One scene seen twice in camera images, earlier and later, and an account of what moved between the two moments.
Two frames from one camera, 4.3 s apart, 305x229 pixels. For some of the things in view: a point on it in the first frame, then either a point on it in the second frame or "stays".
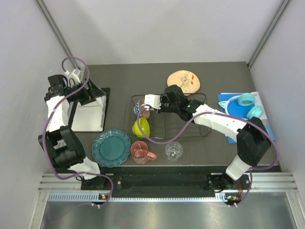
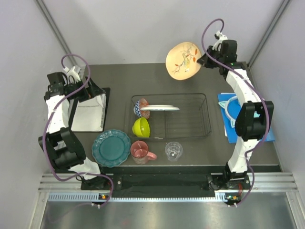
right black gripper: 163,98 -> 204,61
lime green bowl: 145,126 stays
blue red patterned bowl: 139,109 stays
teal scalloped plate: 111,148 stays
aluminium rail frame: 259,182 stays
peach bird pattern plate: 189,81 -> 181,60
